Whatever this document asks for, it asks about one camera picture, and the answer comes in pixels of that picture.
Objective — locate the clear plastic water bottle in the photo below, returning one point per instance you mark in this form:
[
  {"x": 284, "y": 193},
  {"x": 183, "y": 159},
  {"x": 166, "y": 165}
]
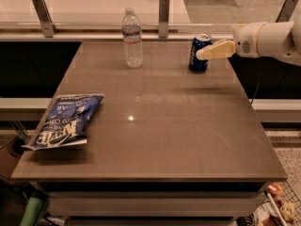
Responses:
[{"x": 132, "y": 39}]

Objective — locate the wire basket with snacks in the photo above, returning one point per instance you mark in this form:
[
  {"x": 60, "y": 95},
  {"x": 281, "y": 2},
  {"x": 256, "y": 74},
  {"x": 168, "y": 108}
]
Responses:
[{"x": 282, "y": 207}]

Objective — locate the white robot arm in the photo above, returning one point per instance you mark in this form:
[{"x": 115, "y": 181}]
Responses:
[{"x": 281, "y": 41}]

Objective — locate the right metal railing bracket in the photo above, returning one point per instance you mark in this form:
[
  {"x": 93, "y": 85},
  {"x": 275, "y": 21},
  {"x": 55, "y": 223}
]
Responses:
[{"x": 286, "y": 11}]

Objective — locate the blue chip bag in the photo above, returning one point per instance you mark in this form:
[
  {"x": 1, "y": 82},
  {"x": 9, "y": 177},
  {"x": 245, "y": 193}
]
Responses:
[{"x": 66, "y": 122}]

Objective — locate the middle metal railing bracket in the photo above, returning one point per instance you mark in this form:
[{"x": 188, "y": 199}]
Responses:
[{"x": 163, "y": 18}]

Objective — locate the green cylinder under table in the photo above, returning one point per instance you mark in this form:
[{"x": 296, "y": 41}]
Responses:
[{"x": 35, "y": 209}]

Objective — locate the left metal railing bracket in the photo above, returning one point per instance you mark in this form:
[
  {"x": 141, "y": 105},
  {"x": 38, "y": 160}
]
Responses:
[{"x": 47, "y": 27}]

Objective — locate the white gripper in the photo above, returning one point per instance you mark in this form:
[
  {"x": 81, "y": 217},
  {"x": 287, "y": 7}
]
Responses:
[{"x": 246, "y": 40}]

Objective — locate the grey table drawer unit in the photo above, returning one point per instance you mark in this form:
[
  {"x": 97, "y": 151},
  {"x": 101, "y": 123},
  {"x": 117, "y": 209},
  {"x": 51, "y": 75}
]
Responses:
[{"x": 153, "y": 200}]

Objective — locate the metal railing bracket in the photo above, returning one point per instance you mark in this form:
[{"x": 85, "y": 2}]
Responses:
[
  {"x": 47, "y": 27},
  {"x": 163, "y": 18},
  {"x": 286, "y": 11}
]

